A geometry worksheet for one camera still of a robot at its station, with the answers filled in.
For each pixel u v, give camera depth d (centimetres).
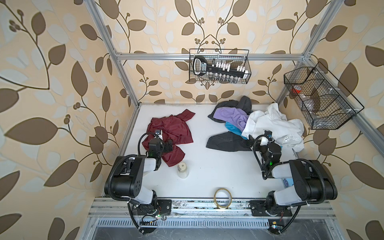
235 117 101
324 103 74
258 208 74
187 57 89
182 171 78
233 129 104
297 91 89
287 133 94
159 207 74
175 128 101
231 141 95
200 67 87
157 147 74
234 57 91
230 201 74
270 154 70
